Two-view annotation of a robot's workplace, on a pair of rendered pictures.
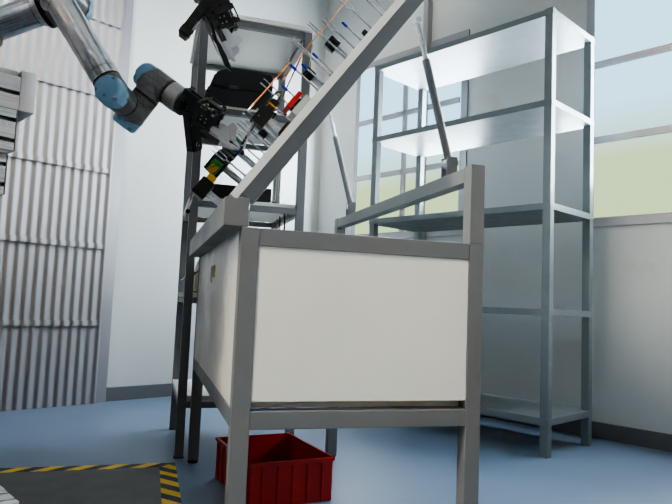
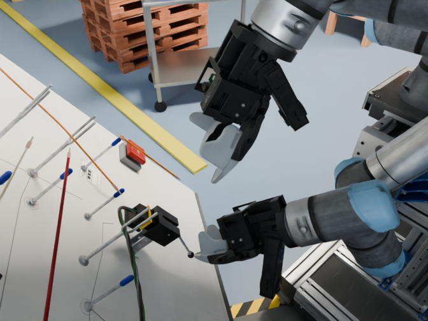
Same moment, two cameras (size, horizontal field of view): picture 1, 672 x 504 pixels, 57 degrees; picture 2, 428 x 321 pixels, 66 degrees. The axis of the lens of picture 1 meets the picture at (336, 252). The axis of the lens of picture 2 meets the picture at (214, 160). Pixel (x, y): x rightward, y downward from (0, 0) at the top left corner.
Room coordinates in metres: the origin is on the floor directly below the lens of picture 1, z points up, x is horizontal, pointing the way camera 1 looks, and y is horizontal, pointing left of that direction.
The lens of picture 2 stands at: (2.02, 0.33, 1.63)
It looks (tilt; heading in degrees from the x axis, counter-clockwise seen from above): 43 degrees down; 183
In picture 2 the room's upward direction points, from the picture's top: straight up
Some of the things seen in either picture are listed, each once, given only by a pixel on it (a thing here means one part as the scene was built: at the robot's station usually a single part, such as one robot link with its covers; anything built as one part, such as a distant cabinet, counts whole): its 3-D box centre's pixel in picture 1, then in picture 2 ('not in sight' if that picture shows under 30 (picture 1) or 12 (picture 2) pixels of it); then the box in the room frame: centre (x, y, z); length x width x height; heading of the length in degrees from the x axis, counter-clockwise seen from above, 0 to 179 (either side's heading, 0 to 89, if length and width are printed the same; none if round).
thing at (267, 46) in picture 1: (237, 237); not in sight; (2.86, 0.46, 0.93); 0.60 x 0.50 x 1.85; 17
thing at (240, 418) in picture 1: (302, 377); not in sight; (2.00, 0.09, 0.40); 1.18 x 0.60 x 0.80; 17
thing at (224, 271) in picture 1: (222, 313); not in sight; (1.65, 0.29, 0.60); 0.55 x 0.03 x 0.39; 17
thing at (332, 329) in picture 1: (307, 314); not in sight; (2.00, 0.08, 0.60); 1.17 x 0.58 x 0.40; 17
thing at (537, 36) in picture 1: (472, 236); not in sight; (3.32, -0.74, 1.03); 1.12 x 0.45 x 2.05; 44
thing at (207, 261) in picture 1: (205, 309); not in sight; (2.18, 0.45, 0.60); 0.55 x 0.02 x 0.39; 17
